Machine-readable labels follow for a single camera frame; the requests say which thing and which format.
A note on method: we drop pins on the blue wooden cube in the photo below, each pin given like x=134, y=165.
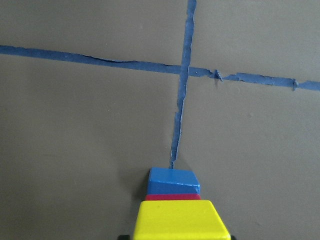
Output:
x=172, y=181

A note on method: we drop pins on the red wooden cube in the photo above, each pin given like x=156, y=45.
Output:
x=172, y=197

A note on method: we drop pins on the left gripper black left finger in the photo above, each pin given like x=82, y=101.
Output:
x=124, y=237

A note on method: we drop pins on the yellow wooden cube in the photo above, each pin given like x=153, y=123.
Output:
x=179, y=220

